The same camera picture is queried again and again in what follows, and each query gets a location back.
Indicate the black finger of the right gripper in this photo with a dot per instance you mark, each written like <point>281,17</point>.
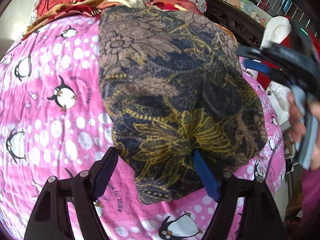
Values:
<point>253,53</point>

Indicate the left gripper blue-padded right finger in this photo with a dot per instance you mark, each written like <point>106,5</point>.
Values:
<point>260,218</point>

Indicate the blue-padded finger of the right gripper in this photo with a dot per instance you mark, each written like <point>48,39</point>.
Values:
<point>257,66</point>

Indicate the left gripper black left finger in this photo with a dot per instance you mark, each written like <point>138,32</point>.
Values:
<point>50,217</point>

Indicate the dark floral patterned garment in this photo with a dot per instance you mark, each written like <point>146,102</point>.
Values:
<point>172,84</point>

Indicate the pink sleeved forearm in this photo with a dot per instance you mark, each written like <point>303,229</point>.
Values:
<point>310,202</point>

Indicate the right hand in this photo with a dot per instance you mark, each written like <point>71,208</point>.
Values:
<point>298,129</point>

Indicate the metal rack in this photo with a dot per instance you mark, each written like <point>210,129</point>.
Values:
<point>292,8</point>

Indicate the pink penguin blanket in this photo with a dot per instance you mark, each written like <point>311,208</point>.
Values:
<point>53,123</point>

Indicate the red heart pillow right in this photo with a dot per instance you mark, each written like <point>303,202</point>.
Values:
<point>175,5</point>

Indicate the red gold floral blanket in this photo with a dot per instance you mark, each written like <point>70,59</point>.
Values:
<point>88,8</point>

